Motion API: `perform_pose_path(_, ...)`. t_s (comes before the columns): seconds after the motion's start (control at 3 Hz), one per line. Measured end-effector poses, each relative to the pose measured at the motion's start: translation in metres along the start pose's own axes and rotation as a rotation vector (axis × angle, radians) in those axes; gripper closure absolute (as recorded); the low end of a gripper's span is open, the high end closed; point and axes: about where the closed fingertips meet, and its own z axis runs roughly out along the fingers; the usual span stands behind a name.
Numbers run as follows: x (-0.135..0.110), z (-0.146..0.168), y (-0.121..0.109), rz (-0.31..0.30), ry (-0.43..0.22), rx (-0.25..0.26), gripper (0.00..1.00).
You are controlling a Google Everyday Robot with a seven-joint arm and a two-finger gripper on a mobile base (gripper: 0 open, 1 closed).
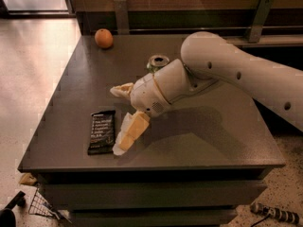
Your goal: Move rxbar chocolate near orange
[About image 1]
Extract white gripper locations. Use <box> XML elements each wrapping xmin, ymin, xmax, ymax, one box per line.
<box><xmin>110</xmin><ymin>74</ymin><xmax>170</xmax><ymax>156</ymax></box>

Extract black rxbar chocolate wrapper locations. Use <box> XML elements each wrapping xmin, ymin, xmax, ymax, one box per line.
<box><xmin>87</xmin><ymin>110</ymin><xmax>116</xmax><ymax>155</ymax></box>

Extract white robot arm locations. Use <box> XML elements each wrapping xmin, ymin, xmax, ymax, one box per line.
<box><xmin>111</xmin><ymin>32</ymin><xmax>303</xmax><ymax>155</ymax></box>

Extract green soda can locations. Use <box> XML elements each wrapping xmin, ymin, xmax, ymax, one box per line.
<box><xmin>147</xmin><ymin>54</ymin><xmax>169</xmax><ymax>73</ymax></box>

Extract orange fruit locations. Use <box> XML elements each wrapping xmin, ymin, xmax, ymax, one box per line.
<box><xmin>95</xmin><ymin>28</ymin><xmax>114</xmax><ymax>49</ymax></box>

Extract grey drawer cabinet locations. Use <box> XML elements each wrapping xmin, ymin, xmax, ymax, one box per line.
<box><xmin>19</xmin><ymin>35</ymin><xmax>284</xmax><ymax>227</ymax></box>

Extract crumpled tan paper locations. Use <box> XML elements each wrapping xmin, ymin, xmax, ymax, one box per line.
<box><xmin>19</xmin><ymin>173</ymin><xmax>38</xmax><ymax>186</ymax></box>

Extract black object on floor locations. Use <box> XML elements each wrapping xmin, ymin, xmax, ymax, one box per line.
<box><xmin>0</xmin><ymin>191</ymin><xmax>26</xmax><ymax>227</ymax></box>

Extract power strip on floor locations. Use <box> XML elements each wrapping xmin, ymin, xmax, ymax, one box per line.
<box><xmin>250</xmin><ymin>202</ymin><xmax>303</xmax><ymax>225</ymax></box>

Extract left metal wall bracket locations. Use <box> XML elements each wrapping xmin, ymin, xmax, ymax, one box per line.
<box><xmin>114</xmin><ymin>0</ymin><xmax>130</xmax><ymax>35</ymax></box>

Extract metal wall bracket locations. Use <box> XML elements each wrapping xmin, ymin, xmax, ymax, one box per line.
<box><xmin>114</xmin><ymin>0</ymin><xmax>130</xmax><ymax>35</ymax></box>
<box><xmin>245</xmin><ymin>0</ymin><xmax>275</xmax><ymax>44</ymax></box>

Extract wire mesh basket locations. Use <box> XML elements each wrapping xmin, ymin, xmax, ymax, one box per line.
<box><xmin>28</xmin><ymin>189</ymin><xmax>71</xmax><ymax>223</ymax></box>

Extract right metal wall bracket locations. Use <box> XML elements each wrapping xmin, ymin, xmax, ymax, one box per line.
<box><xmin>245</xmin><ymin>0</ymin><xmax>275</xmax><ymax>44</ymax></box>

